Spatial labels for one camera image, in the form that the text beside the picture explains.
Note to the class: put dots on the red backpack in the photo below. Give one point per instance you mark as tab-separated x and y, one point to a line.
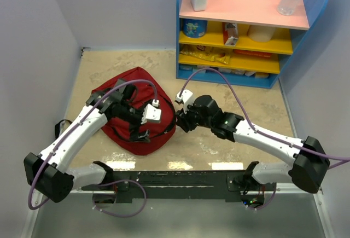
137	96

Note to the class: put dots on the blue yellow pink shelf unit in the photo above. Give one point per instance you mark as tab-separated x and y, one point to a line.
290	36

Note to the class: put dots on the orange silver snack packet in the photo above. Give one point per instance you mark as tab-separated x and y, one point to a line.
230	34

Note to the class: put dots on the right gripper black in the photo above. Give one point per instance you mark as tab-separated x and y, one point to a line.
183	119

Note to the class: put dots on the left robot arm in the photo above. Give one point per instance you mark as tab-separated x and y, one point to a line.
49	171

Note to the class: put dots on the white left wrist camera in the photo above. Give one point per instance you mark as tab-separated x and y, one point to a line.
151	112

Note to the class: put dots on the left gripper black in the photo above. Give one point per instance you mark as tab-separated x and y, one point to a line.
135	134

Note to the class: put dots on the blue snack can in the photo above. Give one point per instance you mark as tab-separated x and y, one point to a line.
194	28

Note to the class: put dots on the aluminium rail frame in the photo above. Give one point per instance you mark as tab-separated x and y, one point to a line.
134	108

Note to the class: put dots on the white paper roll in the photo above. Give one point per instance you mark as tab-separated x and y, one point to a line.
261	34

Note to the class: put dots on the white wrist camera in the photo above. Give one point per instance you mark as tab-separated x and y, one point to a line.
151	112
186	98

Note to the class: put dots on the yellow chips bag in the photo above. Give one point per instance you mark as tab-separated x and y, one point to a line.
211	54

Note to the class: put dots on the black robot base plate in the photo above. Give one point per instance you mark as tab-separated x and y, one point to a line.
228	185

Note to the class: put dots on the red flat box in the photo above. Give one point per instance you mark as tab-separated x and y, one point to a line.
253	53

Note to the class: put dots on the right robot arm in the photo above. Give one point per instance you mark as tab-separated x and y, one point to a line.
302	162

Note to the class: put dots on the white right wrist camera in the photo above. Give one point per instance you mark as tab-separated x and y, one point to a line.
186	98

